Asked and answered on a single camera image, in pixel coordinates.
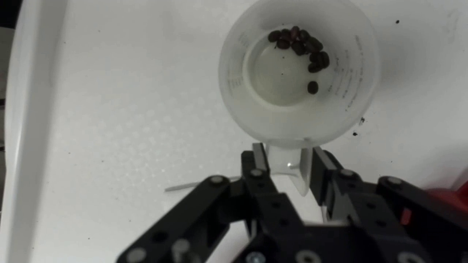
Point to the dark coffee beans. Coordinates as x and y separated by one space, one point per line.
309 53

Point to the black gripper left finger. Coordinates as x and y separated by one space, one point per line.
195 226

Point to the white tray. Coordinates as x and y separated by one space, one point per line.
113 108

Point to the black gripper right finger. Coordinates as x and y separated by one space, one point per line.
404 222

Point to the translucent plastic measuring jug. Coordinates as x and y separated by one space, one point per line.
293 123

